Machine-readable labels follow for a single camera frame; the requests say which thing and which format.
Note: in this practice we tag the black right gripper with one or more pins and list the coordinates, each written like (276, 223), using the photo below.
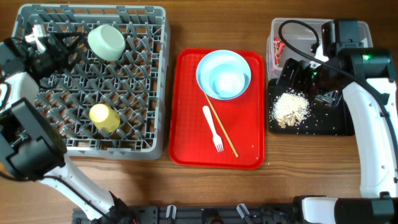
(302, 69)

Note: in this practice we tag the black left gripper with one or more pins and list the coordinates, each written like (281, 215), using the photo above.
(62, 55)

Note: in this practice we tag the green bowl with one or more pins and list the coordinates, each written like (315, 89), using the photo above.
(107, 42)

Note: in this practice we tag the red snack wrapper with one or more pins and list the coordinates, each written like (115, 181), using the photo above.
(279, 47)

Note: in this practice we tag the yellow cup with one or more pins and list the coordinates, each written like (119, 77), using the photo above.
(104, 118)

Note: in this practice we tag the light blue bowl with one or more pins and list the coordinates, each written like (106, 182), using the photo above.
(226, 80)

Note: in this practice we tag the white plastic fork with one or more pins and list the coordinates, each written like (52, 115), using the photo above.
(217, 141)

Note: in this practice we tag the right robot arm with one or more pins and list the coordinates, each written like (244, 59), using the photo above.
(353, 93)

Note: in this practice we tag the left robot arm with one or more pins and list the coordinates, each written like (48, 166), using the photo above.
(31, 149)

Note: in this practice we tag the grey dishwasher rack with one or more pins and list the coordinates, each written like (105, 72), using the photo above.
(134, 85)

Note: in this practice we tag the black tray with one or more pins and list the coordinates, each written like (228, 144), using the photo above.
(321, 121)

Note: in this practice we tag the rice and food scraps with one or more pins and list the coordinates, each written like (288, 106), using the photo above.
(290, 109)

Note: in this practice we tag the clear plastic bin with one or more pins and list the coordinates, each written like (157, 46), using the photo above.
(302, 38)

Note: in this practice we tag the red plastic tray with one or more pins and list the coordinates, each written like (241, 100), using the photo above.
(190, 141)

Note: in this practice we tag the light blue plate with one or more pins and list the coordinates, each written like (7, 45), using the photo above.
(215, 58)

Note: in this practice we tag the wooden chopstick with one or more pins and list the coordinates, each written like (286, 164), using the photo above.
(222, 126)

